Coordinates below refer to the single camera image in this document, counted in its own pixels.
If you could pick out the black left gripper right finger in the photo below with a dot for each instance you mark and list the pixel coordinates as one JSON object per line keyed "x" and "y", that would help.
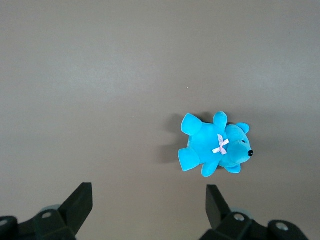
{"x": 225, "y": 220}

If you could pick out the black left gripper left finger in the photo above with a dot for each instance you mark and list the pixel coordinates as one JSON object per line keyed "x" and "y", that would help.
{"x": 72, "y": 212}

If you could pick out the blue plush teddy bear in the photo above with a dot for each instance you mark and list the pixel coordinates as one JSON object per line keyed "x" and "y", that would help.
{"x": 215, "y": 145}

